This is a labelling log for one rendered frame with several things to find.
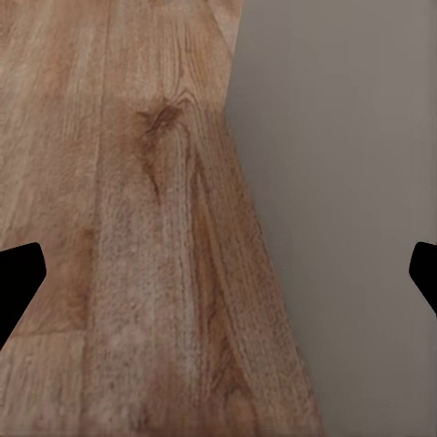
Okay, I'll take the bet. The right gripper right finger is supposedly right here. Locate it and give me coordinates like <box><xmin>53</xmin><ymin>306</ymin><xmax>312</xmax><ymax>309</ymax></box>
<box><xmin>409</xmin><ymin>241</ymin><xmax>437</xmax><ymax>314</ymax></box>

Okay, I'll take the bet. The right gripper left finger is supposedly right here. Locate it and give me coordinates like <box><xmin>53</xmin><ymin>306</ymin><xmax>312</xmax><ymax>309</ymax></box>
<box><xmin>0</xmin><ymin>242</ymin><xmax>46</xmax><ymax>350</ymax></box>

